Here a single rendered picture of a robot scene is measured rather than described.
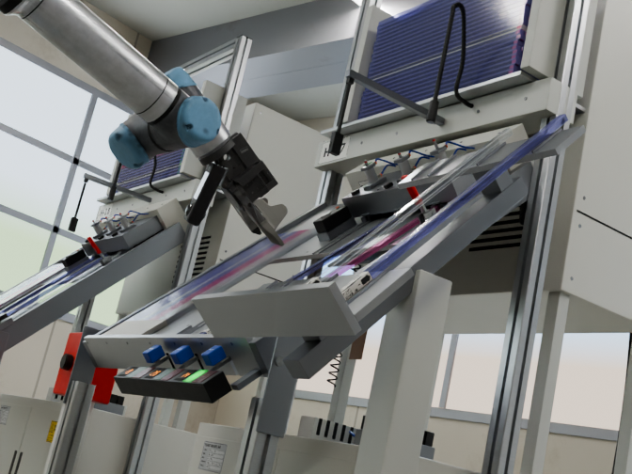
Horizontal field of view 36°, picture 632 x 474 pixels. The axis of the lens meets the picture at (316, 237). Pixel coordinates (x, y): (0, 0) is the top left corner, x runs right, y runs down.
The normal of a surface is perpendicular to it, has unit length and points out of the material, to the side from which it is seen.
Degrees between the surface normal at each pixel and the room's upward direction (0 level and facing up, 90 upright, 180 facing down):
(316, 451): 90
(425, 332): 90
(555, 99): 90
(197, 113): 90
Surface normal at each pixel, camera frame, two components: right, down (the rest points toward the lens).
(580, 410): -0.65, -0.33
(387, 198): -0.72, 0.43
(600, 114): 0.58, -0.08
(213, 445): -0.79, -0.32
